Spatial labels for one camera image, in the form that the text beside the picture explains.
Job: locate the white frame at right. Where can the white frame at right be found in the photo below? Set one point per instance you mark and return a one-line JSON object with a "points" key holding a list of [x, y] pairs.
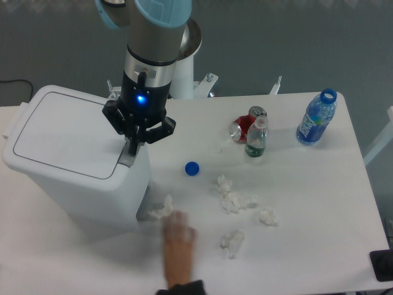
{"points": [[383, 138]]}

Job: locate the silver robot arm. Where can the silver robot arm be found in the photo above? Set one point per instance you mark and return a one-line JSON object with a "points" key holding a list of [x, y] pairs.
{"points": [[156, 29]]}

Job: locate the crushed red soda can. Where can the crushed red soda can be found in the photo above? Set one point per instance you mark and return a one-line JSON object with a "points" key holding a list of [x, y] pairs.
{"points": [[238, 128]]}

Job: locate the blue bottle cap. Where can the blue bottle cap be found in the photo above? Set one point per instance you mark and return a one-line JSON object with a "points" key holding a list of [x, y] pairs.
{"points": [[192, 168]]}

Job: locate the crumpled tissue top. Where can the crumpled tissue top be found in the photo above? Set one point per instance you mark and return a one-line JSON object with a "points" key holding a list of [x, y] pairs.
{"points": [[224, 185]]}

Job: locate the tissue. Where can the tissue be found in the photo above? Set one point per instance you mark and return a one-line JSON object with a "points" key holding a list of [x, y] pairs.
{"points": [[232, 242], [165, 210], [268, 217], [233, 202], [224, 185]]}

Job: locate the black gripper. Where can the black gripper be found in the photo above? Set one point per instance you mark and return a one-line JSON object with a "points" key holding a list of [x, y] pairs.
{"points": [[147, 105]]}

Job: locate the small clear green-label bottle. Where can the small clear green-label bottle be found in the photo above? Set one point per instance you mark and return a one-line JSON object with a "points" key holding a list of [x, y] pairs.
{"points": [[256, 138]]}

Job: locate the white trash can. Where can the white trash can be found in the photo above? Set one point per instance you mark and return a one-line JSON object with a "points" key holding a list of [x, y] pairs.
{"points": [[63, 142]]}

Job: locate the large blue water bottle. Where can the large blue water bottle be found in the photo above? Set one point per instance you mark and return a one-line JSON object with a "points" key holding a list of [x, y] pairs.
{"points": [[318, 115]]}

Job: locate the black device at edge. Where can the black device at edge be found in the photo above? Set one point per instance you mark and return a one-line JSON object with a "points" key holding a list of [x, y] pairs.
{"points": [[382, 264]]}

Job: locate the person's bare hand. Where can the person's bare hand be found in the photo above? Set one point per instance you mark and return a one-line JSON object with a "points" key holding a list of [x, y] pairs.
{"points": [[178, 246]]}

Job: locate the dark sleeved forearm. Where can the dark sleeved forearm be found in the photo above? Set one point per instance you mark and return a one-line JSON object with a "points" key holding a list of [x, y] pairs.
{"points": [[192, 288]]}

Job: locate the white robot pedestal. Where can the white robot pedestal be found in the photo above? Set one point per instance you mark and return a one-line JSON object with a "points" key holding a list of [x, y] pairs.
{"points": [[183, 85]]}

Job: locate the tissue bottom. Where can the tissue bottom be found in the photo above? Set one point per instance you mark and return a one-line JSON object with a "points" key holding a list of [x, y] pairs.
{"points": [[232, 242]]}

